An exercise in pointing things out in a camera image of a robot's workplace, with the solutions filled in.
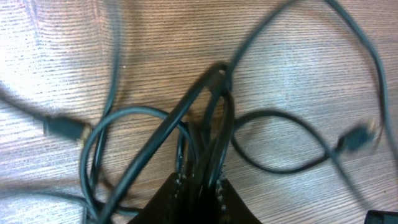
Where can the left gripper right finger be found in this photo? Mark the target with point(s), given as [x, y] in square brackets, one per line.
[230, 208]

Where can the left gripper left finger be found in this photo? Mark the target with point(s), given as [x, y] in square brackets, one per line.
[163, 207]

